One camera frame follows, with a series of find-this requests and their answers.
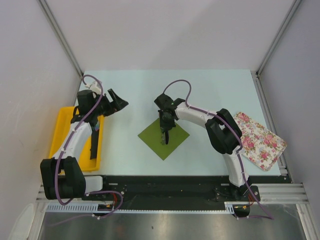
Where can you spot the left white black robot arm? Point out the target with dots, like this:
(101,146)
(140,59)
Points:
(62,177)

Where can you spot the green paper napkin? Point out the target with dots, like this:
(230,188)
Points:
(151,136)

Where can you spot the right aluminium corner post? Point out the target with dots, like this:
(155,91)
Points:
(279,35)

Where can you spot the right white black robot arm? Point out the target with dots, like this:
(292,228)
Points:
(223,132)

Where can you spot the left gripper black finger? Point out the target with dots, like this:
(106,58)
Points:
(117,103)
(94,141)

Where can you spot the white slotted cable duct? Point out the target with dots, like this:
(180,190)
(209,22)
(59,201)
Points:
(140,208)

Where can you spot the left aluminium corner post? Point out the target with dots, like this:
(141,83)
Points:
(49,15)

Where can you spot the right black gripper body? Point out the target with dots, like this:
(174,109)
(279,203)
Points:
(165,123)

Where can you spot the floral patterned tray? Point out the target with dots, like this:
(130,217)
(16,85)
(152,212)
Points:
(260,145)

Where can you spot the aluminium corner post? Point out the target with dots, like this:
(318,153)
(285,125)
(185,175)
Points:
(279,35)
(49,15)

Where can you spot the yellow plastic tray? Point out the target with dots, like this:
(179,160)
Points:
(61,130)

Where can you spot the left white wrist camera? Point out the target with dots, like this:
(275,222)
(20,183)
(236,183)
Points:
(95,87)

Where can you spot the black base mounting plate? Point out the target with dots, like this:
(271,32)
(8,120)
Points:
(172,192)

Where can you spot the aluminium frame rail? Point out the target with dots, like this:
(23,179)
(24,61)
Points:
(284,213)

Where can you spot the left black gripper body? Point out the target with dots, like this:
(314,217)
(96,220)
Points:
(104,107)

